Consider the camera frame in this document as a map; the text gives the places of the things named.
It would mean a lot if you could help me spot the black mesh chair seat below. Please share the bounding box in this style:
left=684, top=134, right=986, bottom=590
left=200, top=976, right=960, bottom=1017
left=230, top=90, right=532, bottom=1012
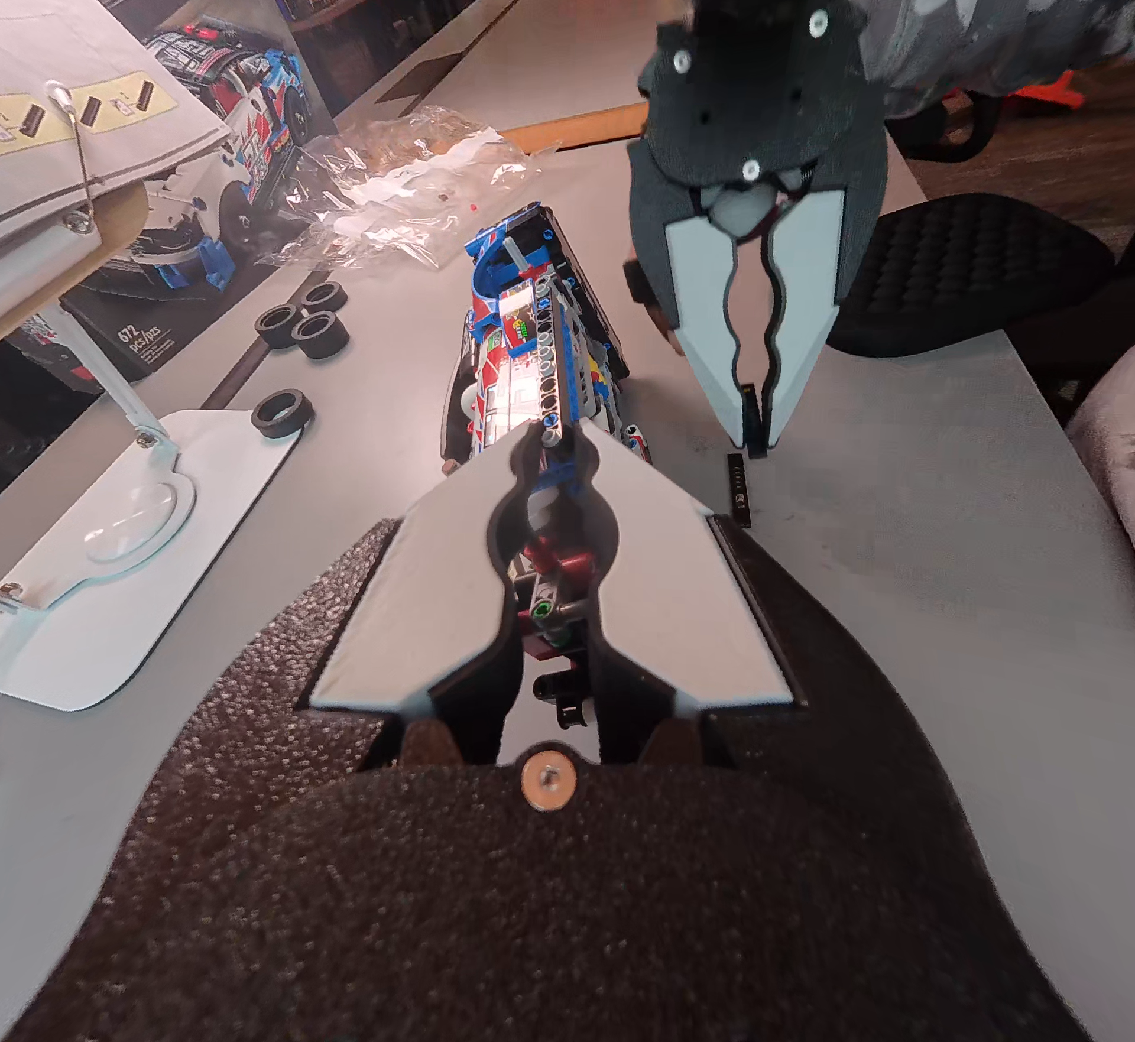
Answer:
left=825, top=193, right=1117, bottom=361

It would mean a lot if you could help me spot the grey table with wooden edge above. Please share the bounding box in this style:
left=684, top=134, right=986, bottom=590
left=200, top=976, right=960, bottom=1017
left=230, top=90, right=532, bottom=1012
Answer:
left=337, top=0, right=702, bottom=157

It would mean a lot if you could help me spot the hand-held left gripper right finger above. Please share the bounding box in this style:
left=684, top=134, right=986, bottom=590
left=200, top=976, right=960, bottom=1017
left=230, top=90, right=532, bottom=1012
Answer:
left=576, top=421, right=795, bottom=719

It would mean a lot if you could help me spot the grey desk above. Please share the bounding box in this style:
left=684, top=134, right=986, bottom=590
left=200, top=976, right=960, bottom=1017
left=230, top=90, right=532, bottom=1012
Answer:
left=0, top=115, right=1135, bottom=1042

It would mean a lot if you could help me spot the orange object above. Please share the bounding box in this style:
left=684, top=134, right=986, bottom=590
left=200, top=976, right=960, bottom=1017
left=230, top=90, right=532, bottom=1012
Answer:
left=940, top=69, right=1087, bottom=114

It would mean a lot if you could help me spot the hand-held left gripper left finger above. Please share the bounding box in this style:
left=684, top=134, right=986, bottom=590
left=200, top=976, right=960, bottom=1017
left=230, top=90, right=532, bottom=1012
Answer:
left=310, top=424, right=542, bottom=719

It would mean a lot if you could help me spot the instruction booklet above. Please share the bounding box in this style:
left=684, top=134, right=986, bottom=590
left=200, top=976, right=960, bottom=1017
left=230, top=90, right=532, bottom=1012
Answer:
left=0, top=0, right=234, bottom=241

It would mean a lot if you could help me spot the clear plastic bag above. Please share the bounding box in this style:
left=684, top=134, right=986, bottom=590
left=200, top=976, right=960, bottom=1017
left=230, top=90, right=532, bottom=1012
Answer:
left=257, top=104, right=555, bottom=272

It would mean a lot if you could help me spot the black chair frame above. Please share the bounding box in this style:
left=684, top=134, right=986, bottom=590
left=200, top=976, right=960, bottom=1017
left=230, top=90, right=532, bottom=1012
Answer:
left=887, top=89, right=1003, bottom=165

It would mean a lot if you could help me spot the brick-built toy race car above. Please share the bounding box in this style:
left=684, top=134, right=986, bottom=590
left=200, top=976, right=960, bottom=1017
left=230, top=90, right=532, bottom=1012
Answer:
left=434, top=204, right=656, bottom=728

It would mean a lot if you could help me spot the race car set box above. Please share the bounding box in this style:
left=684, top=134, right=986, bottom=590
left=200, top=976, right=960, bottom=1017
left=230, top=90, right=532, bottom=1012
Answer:
left=0, top=0, right=340, bottom=405

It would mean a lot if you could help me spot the person's right hand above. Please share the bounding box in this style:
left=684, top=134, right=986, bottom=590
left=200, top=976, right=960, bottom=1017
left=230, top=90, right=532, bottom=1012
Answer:
left=646, top=304, right=690, bottom=358

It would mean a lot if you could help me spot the pale blue stand base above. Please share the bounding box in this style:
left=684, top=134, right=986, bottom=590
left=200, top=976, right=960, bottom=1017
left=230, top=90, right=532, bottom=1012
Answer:
left=0, top=80, right=303, bottom=713

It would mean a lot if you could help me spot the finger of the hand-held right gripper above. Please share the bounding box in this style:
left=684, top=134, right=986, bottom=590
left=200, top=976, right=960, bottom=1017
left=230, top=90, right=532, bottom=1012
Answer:
left=758, top=191, right=845, bottom=451
left=663, top=211, right=750, bottom=449

